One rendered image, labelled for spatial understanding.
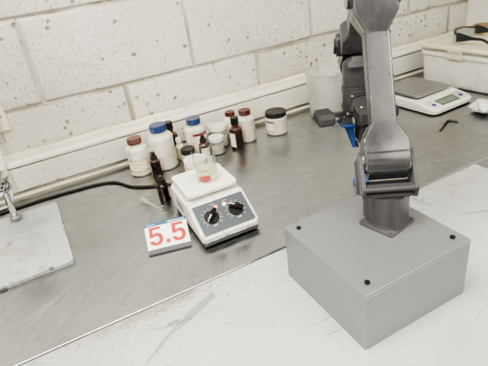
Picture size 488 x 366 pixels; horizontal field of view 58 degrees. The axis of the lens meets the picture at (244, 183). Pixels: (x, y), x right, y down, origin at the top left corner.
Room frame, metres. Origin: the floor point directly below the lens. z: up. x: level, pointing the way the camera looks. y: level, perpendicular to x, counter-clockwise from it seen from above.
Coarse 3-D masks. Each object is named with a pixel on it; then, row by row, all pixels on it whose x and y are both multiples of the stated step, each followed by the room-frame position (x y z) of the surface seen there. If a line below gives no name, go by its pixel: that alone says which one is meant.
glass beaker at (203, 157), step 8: (208, 144) 0.90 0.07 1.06; (192, 152) 0.89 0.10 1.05; (200, 152) 0.90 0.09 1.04; (208, 152) 0.90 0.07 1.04; (192, 160) 0.88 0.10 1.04; (200, 160) 0.86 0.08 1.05; (208, 160) 0.86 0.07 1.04; (200, 168) 0.86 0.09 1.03; (208, 168) 0.86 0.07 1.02; (216, 168) 0.88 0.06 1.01; (200, 176) 0.86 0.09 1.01; (208, 176) 0.86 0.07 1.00; (216, 176) 0.87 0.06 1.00
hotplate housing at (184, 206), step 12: (180, 192) 0.87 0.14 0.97; (216, 192) 0.84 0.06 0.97; (228, 192) 0.84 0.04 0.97; (180, 204) 0.85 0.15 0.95; (192, 204) 0.81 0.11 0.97; (192, 216) 0.78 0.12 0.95; (192, 228) 0.79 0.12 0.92; (228, 228) 0.76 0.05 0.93; (240, 228) 0.77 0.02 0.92; (252, 228) 0.78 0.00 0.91; (204, 240) 0.74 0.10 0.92; (216, 240) 0.75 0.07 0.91
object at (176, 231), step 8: (160, 224) 0.80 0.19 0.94; (168, 224) 0.80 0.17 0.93; (176, 224) 0.80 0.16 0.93; (184, 224) 0.80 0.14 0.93; (152, 232) 0.78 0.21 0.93; (160, 232) 0.78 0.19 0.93; (168, 232) 0.78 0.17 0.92; (176, 232) 0.78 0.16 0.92; (184, 232) 0.78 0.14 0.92; (152, 240) 0.77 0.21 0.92; (160, 240) 0.77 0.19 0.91; (168, 240) 0.77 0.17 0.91; (176, 240) 0.77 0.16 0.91
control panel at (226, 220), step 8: (240, 192) 0.84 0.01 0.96; (216, 200) 0.82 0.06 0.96; (224, 200) 0.82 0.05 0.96; (232, 200) 0.82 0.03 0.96; (240, 200) 0.82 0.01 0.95; (192, 208) 0.80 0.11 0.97; (200, 208) 0.80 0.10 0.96; (208, 208) 0.80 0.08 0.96; (216, 208) 0.80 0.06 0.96; (224, 208) 0.80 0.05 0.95; (248, 208) 0.80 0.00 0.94; (200, 216) 0.78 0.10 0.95; (224, 216) 0.78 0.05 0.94; (232, 216) 0.78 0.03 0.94; (240, 216) 0.78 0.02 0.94; (248, 216) 0.78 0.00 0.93; (200, 224) 0.76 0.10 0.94; (208, 224) 0.76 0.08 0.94; (216, 224) 0.77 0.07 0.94; (224, 224) 0.77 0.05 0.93; (232, 224) 0.77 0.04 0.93; (208, 232) 0.75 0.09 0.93
